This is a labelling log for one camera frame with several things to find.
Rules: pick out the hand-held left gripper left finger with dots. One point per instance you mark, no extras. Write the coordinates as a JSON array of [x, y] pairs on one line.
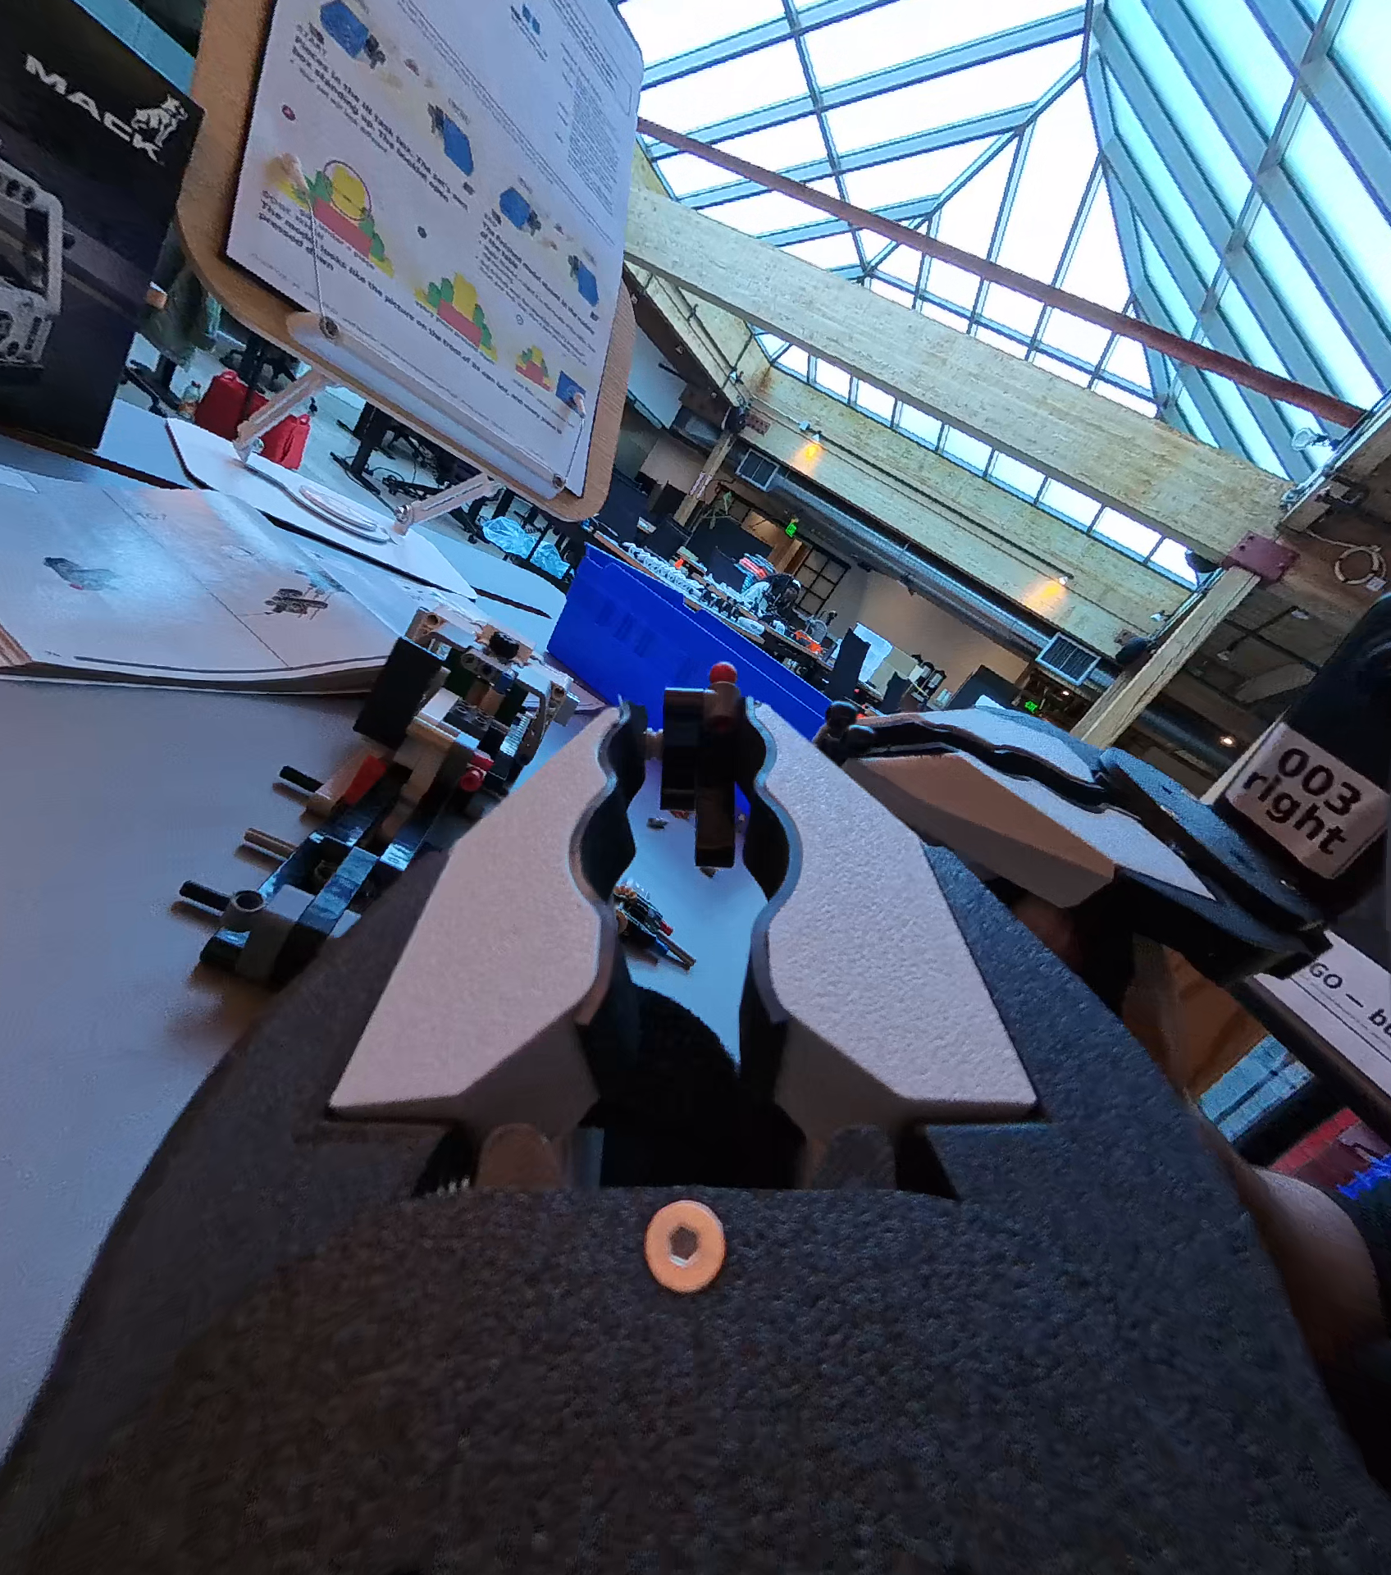
[[500, 935]]

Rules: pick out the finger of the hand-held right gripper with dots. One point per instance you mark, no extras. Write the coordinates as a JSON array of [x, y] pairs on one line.
[[1016, 824], [1016, 748]]

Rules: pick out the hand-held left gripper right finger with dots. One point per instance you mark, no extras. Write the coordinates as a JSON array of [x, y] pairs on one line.
[[893, 947]]

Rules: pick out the black lego connector piece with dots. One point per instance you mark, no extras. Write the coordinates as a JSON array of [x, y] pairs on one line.
[[846, 729]]

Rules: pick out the white lego truck model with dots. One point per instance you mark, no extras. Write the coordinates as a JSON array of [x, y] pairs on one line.
[[426, 738]]

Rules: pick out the small black lego subassembly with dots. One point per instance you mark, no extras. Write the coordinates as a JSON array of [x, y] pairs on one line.
[[715, 788]]

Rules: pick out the person's right forearm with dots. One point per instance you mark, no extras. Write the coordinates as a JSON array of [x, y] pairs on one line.
[[1312, 1267]]

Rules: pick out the lego gear subassembly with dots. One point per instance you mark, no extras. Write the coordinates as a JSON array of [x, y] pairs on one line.
[[647, 921]]

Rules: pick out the open lego instruction booklet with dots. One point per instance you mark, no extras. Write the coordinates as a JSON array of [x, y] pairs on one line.
[[131, 578]]

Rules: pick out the lego truck set box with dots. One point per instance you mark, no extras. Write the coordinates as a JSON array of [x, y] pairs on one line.
[[32, 246]]

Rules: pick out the person's right hand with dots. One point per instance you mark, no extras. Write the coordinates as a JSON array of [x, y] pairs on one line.
[[1189, 1027]]

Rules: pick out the blue plastic bin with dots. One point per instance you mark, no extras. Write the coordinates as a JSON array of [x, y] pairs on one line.
[[647, 640]]

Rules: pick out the red ceiling pipe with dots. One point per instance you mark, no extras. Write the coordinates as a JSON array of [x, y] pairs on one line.
[[1016, 277]]

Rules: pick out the red bag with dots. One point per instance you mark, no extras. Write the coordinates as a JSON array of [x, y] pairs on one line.
[[231, 400]]

